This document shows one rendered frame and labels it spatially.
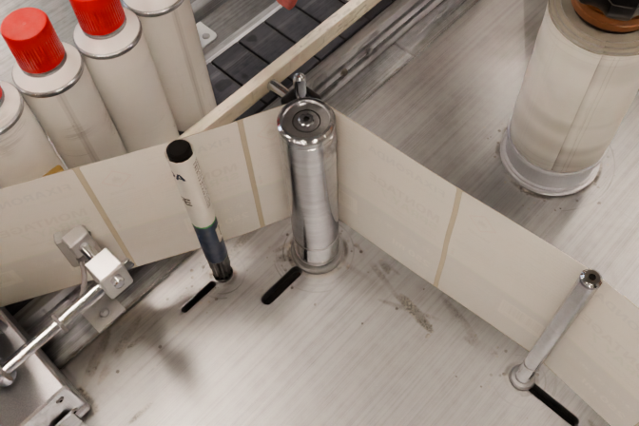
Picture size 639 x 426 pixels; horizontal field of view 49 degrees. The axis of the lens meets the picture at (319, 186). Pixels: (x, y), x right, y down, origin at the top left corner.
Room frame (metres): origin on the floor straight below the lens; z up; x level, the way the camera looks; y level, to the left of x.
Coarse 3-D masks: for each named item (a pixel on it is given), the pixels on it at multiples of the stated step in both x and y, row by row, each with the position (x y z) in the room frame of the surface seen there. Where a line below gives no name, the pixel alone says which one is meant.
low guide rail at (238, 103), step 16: (352, 0) 0.54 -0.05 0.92; (368, 0) 0.54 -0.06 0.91; (336, 16) 0.52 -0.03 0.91; (352, 16) 0.52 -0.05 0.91; (320, 32) 0.50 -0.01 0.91; (336, 32) 0.51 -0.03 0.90; (304, 48) 0.48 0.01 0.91; (320, 48) 0.49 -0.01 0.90; (272, 64) 0.46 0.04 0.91; (288, 64) 0.46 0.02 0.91; (256, 80) 0.44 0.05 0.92; (240, 96) 0.42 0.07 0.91; (256, 96) 0.43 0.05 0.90; (224, 112) 0.41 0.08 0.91; (240, 112) 0.42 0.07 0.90; (192, 128) 0.39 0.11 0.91; (208, 128) 0.39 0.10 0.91
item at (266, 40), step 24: (312, 0) 0.58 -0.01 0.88; (336, 0) 0.58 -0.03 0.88; (384, 0) 0.57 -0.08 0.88; (264, 24) 0.55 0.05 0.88; (288, 24) 0.55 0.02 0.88; (312, 24) 0.54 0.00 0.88; (360, 24) 0.54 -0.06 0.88; (240, 48) 0.51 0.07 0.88; (264, 48) 0.51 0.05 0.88; (288, 48) 0.51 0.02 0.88; (336, 48) 0.51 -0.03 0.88; (216, 72) 0.48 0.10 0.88; (240, 72) 0.48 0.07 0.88; (216, 96) 0.45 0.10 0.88; (264, 96) 0.45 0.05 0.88
